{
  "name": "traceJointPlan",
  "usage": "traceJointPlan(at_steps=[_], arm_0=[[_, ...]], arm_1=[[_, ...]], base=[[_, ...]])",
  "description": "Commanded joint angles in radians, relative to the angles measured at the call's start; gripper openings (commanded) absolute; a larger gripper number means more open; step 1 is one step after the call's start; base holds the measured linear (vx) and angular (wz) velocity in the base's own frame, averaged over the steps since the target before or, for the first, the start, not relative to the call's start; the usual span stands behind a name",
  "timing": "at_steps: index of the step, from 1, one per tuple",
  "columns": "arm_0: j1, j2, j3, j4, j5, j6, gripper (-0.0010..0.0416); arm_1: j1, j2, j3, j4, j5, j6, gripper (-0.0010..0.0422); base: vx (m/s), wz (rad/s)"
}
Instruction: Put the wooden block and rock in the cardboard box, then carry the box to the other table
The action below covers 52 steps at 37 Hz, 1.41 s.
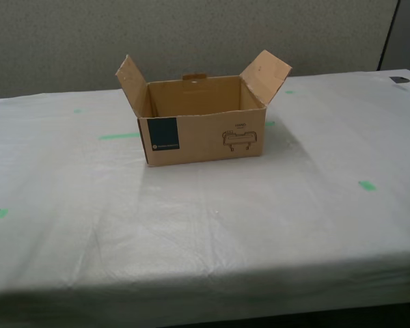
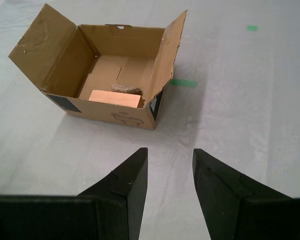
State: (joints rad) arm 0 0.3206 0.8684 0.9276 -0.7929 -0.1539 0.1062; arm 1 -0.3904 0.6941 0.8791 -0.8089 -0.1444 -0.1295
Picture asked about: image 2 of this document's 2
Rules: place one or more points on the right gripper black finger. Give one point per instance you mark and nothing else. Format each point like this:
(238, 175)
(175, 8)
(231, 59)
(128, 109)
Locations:
(77, 217)
(252, 217)

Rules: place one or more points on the light wooden block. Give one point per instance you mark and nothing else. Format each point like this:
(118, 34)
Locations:
(115, 99)

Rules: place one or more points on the speckled granite rock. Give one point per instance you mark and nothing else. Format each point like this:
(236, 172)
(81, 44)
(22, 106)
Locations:
(126, 89)

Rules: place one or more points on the brown cardboard box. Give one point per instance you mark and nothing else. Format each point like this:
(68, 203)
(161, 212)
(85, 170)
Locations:
(102, 48)

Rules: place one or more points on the white plastic table cover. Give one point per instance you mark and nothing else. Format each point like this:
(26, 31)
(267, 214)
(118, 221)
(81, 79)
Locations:
(240, 125)

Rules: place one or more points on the green tape strip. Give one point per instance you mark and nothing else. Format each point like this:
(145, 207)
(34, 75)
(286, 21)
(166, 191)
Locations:
(183, 83)

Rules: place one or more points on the small green tape mark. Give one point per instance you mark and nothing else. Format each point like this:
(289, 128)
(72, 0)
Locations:
(252, 28)

